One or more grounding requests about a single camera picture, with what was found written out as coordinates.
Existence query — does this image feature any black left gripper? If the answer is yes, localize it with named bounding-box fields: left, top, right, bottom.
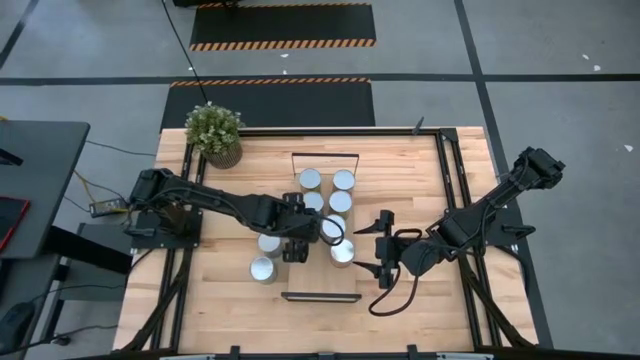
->
left=269, top=191, right=324, bottom=265

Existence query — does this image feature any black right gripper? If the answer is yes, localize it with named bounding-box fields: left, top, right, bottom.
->
left=352, top=209, right=416, bottom=290

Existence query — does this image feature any can with Tomatoes label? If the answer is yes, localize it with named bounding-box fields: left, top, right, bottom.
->
left=257, top=232, right=284, bottom=260

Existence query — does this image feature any can with Peaches label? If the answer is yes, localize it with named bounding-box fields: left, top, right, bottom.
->
left=302, top=190, right=326, bottom=215

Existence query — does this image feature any can with Cherries label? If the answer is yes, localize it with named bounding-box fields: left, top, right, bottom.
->
left=320, top=213, right=347, bottom=246

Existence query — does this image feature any can with grey side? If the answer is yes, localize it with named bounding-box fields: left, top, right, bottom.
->
left=329, top=238, right=357, bottom=270

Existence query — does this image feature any can with orange side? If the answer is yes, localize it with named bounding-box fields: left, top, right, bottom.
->
left=298, top=167, right=324, bottom=194

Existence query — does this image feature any can with green side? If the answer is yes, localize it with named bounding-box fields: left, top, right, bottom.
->
left=328, top=190, right=354, bottom=219

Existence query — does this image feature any can with Pears label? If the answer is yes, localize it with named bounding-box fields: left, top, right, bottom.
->
left=249, top=256, right=278, bottom=285

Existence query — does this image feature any can with red-orange side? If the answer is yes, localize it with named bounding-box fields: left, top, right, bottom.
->
left=332, top=168, right=357, bottom=194

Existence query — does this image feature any black hazard-striped floor mat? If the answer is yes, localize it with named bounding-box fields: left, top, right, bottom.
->
left=160, top=77, right=376, bottom=129
left=188, top=3, right=377, bottom=52

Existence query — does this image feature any potted plant in striped pot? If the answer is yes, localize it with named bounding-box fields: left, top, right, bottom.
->
left=183, top=101, right=247, bottom=170

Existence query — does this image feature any small black control box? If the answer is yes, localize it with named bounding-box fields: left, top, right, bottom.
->
left=88, top=198, right=129, bottom=219

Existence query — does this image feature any black machine base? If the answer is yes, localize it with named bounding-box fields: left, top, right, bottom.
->
left=172, top=0, right=241, bottom=8

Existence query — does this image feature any tall dark grey desk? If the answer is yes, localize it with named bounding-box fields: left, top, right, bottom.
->
left=0, top=119, right=91, bottom=260

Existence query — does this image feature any red-rimmed black tablet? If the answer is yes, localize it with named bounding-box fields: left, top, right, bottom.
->
left=0, top=195, right=31, bottom=254

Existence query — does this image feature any low dark grey desk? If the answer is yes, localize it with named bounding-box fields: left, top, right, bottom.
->
left=0, top=254, right=64, bottom=360

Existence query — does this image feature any small black desk item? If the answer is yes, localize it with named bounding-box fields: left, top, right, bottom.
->
left=0, top=148, right=25, bottom=168

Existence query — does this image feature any black computer mouse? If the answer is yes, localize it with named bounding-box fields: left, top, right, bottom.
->
left=0, top=302, right=36, bottom=346

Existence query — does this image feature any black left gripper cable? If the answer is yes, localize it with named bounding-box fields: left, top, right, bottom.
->
left=317, top=213, right=347, bottom=247

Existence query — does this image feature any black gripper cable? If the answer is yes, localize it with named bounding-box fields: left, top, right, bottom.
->
left=368, top=227, right=425, bottom=317
left=317, top=213, right=347, bottom=247

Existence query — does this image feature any wooden tray with black handles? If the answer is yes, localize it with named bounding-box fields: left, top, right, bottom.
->
left=280, top=152, right=363, bottom=304

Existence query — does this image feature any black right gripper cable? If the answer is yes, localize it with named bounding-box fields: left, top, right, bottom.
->
left=368, top=227, right=425, bottom=317

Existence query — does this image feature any black desk leg frame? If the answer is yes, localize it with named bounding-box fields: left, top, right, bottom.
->
left=38, top=222, right=135, bottom=346

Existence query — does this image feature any yellow cable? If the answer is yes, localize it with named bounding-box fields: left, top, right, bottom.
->
left=73, top=169, right=129, bottom=215

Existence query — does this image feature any black floor cable with plug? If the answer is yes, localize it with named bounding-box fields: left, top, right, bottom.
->
left=0, top=323, right=120, bottom=354

